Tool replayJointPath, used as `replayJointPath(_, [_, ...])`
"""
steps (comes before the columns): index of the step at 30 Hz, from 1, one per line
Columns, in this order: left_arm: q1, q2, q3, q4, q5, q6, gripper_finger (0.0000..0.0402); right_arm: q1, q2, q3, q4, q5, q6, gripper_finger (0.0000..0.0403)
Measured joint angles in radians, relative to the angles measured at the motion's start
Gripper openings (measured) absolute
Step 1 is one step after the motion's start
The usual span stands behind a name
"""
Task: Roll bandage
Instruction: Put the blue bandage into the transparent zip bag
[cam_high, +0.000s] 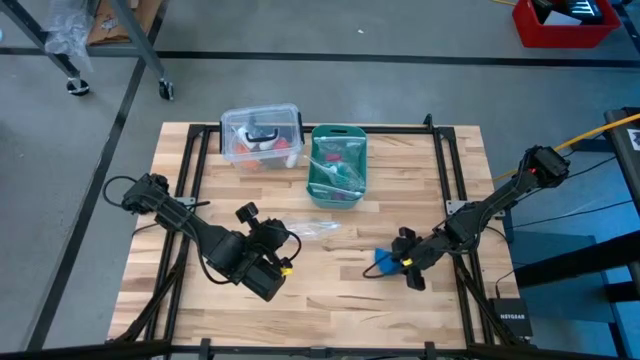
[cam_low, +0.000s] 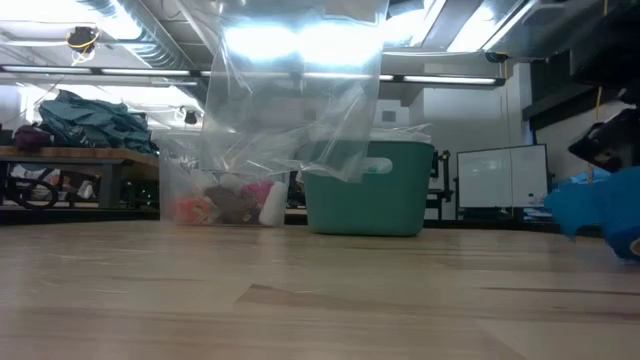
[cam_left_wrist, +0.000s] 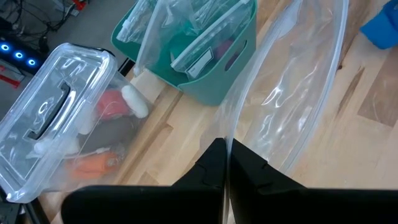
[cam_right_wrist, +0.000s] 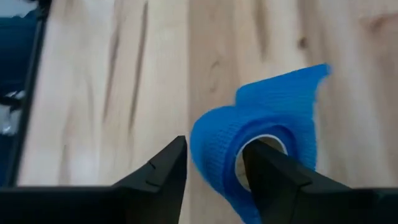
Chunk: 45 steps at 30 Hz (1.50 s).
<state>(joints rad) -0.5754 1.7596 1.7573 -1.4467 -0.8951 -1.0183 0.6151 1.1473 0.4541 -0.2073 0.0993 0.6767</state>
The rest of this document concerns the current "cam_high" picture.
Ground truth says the black metal beam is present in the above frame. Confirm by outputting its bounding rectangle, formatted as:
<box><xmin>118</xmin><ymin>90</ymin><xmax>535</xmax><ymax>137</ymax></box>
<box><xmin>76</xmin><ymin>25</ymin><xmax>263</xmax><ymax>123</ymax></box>
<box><xmin>513</xmin><ymin>230</ymin><xmax>640</xmax><ymax>290</ymax></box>

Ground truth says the black aluminium table frame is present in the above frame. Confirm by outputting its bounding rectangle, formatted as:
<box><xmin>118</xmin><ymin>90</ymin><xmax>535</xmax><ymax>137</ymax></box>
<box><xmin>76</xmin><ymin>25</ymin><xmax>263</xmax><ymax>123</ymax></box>
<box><xmin>0</xmin><ymin>113</ymin><xmax>640</xmax><ymax>360</ymax></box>

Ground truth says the orange item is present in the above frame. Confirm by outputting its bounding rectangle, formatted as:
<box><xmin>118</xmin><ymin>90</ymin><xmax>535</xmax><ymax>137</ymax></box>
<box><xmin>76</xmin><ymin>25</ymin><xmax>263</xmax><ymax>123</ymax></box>
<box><xmin>233</xmin><ymin>142</ymin><xmax>264</xmax><ymax>171</ymax></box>

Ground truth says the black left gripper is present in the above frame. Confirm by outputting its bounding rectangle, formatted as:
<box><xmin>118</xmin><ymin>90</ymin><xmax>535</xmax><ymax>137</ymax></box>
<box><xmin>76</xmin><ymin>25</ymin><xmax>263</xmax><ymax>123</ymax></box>
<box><xmin>235</xmin><ymin>201</ymin><xmax>294</xmax><ymax>303</ymax></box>

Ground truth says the black side table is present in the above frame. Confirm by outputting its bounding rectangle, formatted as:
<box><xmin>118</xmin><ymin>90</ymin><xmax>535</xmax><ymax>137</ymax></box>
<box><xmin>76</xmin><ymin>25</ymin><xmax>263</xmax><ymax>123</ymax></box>
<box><xmin>603</xmin><ymin>106</ymin><xmax>640</xmax><ymax>281</ymax></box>

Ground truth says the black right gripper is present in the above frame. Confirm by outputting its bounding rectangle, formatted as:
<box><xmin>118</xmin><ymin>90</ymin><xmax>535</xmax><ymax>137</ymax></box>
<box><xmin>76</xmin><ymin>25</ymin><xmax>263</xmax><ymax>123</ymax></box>
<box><xmin>385</xmin><ymin>227</ymin><xmax>444</xmax><ymax>292</ymax></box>

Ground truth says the thick yellow cable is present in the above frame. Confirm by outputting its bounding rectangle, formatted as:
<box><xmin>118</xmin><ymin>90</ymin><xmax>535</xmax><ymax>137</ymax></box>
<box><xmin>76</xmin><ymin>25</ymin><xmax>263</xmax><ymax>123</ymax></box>
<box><xmin>492</xmin><ymin>112</ymin><xmax>640</xmax><ymax>182</ymax></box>

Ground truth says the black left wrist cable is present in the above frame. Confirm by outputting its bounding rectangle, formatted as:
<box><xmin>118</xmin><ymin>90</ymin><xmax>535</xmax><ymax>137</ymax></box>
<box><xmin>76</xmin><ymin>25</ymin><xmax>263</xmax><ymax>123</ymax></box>
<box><xmin>197</xmin><ymin>225</ymin><xmax>304</xmax><ymax>287</ymax></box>

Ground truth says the blue bandage roll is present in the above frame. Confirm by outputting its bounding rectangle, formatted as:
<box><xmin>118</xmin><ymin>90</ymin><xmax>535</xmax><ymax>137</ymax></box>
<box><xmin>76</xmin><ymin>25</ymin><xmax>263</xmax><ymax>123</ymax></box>
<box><xmin>373</xmin><ymin>247</ymin><xmax>404</xmax><ymax>277</ymax></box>

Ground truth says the metal leg workbench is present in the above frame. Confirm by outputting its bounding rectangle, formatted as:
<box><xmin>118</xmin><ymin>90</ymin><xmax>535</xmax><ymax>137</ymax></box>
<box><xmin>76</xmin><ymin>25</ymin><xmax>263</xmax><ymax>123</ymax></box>
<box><xmin>0</xmin><ymin>0</ymin><xmax>175</xmax><ymax>101</ymax></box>

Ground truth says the clear plastic wrap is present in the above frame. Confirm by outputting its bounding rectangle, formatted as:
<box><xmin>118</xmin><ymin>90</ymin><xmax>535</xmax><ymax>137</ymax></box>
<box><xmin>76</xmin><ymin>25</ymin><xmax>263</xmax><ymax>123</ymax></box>
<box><xmin>42</xmin><ymin>0</ymin><xmax>96</xmax><ymax>71</ymax></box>

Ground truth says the black device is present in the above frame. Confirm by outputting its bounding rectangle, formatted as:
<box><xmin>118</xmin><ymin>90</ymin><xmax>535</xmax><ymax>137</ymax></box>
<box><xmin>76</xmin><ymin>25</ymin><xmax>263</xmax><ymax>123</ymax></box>
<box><xmin>530</xmin><ymin>0</ymin><xmax>607</xmax><ymax>25</ymax></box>

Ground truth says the white paper sheet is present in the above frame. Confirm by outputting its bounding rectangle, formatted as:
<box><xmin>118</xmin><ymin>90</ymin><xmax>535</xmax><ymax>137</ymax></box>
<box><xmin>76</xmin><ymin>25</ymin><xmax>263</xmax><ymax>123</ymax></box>
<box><xmin>543</xmin><ymin>9</ymin><xmax>577</xmax><ymax>26</ymax></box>

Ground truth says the red plastic crate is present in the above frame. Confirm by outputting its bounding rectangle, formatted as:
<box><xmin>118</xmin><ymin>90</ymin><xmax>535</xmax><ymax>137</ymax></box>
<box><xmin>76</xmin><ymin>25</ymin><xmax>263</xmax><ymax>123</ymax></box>
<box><xmin>512</xmin><ymin>0</ymin><xmax>623</xmax><ymax>50</ymax></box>

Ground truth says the brown cardboard box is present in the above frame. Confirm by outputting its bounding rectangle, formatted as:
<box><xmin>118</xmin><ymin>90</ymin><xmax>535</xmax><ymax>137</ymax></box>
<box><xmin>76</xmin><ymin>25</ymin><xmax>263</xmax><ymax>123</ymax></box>
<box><xmin>87</xmin><ymin>0</ymin><xmax>162</xmax><ymax>46</ymax></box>

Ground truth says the teal plastic bin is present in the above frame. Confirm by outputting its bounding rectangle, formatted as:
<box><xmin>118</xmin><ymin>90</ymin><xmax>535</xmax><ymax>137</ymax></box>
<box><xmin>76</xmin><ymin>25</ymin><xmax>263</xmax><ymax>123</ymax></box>
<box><xmin>305</xmin><ymin>123</ymin><xmax>370</xmax><ymax>210</ymax></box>

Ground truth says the black Netgear network switch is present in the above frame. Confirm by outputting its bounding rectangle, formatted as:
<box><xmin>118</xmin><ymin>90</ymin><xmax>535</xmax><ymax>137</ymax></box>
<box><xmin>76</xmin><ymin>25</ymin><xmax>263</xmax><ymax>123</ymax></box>
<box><xmin>488</xmin><ymin>297</ymin><xmax>534</xmax><ymax>339</ymax></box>

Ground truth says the black left arm base cable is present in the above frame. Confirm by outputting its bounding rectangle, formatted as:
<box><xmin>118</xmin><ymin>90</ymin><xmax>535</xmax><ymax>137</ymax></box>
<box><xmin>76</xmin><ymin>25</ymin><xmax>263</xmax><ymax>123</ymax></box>
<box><xmin>102</xmin><ymin>174</ymin><xmax>151</xmax><ymax>211</ymax></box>

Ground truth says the clear plastic zip bag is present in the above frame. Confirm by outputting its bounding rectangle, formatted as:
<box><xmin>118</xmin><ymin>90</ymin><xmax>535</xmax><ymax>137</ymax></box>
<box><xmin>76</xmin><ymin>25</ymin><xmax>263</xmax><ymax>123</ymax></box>
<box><xmin>285</xmin><ymin>218</ymin><xmax>344</xmax><ymax>242</ymax></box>

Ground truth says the clear plastic storage box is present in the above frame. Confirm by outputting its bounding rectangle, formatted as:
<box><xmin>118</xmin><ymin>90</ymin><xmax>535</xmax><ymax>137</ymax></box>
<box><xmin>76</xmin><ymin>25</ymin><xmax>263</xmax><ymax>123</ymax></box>
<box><xmin>219</xmin><ymin>103</ymin><xmax>305</xmax><ymax>174</ymax></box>

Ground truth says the clear bag with items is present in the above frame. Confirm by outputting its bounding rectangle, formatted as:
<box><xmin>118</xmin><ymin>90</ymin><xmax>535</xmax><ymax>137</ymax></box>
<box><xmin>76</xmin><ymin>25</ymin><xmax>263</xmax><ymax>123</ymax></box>
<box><xmin>308</xmin><ymin>138</ymin><xmax>368</xmax><ymax>201</ymax></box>

